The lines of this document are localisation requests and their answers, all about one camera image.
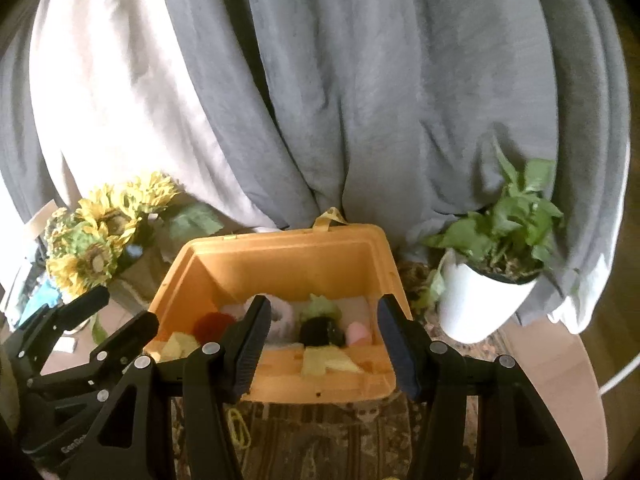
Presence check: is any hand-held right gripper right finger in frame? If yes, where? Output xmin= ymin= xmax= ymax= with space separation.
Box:
xmin=376 ymin=294 xmax=586 ymax=480

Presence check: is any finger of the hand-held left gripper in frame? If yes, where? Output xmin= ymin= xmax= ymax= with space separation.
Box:
xmin=25 ymin=310 xmax=161 ymax=396
xmin=5 ymin=285 xmax=111 ymax=361

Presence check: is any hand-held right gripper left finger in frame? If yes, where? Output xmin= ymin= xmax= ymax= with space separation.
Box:
xmin=82 ymin=295 xmax=273 ymax=480

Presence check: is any pink plush toy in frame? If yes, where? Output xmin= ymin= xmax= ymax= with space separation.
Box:
xmin=346 ymin=322 xmax=373 ymax=346

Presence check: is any red strawberry plush toy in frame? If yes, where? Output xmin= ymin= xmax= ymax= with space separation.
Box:
xmin=194 ymin=311 xmax=236 ymax=345

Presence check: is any light purple plush toy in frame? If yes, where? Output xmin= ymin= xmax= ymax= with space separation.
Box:
xmin=267 ymin=297 xmax=306 ymax=346

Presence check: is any black and green plush toy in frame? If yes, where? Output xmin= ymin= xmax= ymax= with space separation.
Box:
xmin=299 ymin=316 xmax=346 ymax=347

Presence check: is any orange storage box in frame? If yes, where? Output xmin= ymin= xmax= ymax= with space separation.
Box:
xmin=145 ymin=207 xmax=413 ymax=404

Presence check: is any blue cloth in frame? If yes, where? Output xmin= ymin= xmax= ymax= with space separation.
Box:
xmin=20 ymin=280 xmax=63 ymax=321

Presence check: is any grey ribbed vase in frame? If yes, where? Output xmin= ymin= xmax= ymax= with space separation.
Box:
xmin=107 ymin=255 xmax=168 ymax=321

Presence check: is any sunflower bouquet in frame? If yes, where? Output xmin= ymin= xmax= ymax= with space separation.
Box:
xmin=44 ymin=171 xmax=223 ymax=301

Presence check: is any white plant pot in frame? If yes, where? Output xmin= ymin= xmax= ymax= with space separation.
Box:
xmin=437 ymin=250 xmax=543 ymax=345

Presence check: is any patterned brown rug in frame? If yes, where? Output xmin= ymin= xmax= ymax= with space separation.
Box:
xmin=170 ymin=260 xmax=481 ymax=480

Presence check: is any grey curtain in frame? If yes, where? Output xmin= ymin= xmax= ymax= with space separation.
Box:
xmin=155 ymin=0 xmax=626 ymax=321
xmin=0 ymin=45 xmax=66 ymax=241

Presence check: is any green potted plant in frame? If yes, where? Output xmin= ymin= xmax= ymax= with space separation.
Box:
xmin=420 ymin=137 xmax=566 ymax=281

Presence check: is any white sheer curtain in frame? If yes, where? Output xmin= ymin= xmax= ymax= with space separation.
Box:
xmin=547 ymin=135 xmax=632 ymax=333

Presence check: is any white curved tube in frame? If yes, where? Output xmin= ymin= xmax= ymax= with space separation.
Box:
xmin=597 ymin=352 xmax=640 ymax=396

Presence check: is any beige curtain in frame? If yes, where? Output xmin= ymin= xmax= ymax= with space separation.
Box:
xmin=30 ymin=0 xmax=281 ymax=231

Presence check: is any yellow cord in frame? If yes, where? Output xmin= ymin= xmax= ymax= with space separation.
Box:
xmin=227 ymin=407 xmax=255 ymax=448

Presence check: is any beige curtain strap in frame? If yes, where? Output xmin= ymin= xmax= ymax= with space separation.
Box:
xmin=25 ymin=200 xmax=58 ymax=241

